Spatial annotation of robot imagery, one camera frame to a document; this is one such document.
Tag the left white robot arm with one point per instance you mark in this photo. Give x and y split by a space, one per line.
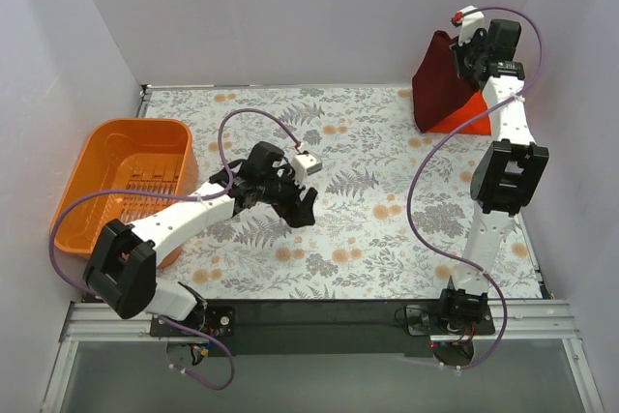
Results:
122 269

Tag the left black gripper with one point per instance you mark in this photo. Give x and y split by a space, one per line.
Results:
294 201

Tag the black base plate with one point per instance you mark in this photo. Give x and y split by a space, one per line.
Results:
303 327

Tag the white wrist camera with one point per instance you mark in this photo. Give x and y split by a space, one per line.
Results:
305 165
468 20

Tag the floral table mat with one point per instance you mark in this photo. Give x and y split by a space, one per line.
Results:
393 209

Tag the folded orange t shirt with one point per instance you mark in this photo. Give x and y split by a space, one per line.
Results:
473 108

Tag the orange plastic basket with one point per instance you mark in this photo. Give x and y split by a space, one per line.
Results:
127 154

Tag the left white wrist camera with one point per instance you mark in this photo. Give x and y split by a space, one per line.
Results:
305 165

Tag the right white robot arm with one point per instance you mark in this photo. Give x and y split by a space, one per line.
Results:
509 172

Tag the aluminium frame rail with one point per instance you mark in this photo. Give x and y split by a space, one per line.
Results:
527 319

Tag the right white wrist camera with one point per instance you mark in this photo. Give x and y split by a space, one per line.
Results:
468 20

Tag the maroon t shirt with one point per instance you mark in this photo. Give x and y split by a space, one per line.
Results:
437 91

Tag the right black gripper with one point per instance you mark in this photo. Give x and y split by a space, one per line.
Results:
464 56

